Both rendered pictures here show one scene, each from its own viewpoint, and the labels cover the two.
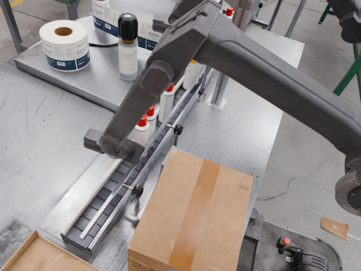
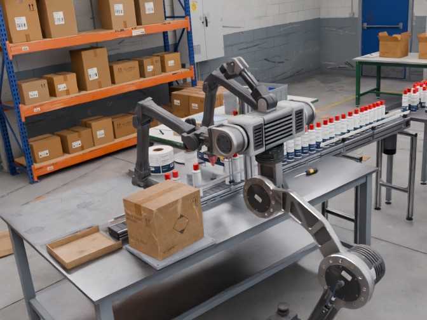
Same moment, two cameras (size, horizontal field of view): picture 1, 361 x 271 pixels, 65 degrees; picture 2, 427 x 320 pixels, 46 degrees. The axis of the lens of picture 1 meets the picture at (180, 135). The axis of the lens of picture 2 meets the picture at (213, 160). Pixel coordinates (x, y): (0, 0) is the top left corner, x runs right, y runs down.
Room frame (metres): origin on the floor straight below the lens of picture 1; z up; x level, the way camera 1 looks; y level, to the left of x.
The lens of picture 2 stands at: (-1.39, -1.67, 2.08)
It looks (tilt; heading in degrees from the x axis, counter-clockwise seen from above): 19 degrees down; 36
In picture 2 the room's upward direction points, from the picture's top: 5 degrees counter-clockwise
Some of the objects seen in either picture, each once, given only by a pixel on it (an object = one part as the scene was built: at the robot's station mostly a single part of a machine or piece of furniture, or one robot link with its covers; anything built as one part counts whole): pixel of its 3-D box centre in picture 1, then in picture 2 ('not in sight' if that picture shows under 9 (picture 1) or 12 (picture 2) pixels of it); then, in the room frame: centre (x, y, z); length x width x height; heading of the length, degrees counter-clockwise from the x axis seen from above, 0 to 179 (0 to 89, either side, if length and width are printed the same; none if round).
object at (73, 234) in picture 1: (186, 91); (229, 186); (1.06, 0.01, 0.86); 1.65 x 0.08 x 0.04; 164
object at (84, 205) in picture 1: (151, 119); (188, 192); (0.79, 0.13, 0.90); 1.07 x 0.01 x 0.02; 164
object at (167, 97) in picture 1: (166, 101); (197, 180); (0.83, 0.08, 0.98); 0.05 x 0.05 x 0.20
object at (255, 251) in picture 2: not in sight; (201, 247); (0.99, 0.23, 0.40); 2.04 x 1.25 x 0.81; 164
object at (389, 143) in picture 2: not in sight; (388, 134); (2.96, -0.41, 0.71); 0.15 x 0.12 x 0.34; 74
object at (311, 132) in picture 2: not in sight; (311, 138); (1.82, -0.21, 0.98); 0.05 x 0.05 x 0.20
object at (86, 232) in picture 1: (168, 117); (195, 188); (0.77, 0.06, 0.95); 1.07 x 0.01 x 0.01; 164
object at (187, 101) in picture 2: not in sight; (201, 109); (4.51, 2.77, 0.32); 1.20 x 0.83 x 0.64; 79
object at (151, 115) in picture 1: (148, 126); (176, 187); (0.68, 0.12, 0.98); 0.05 x 0.05 x 0.20
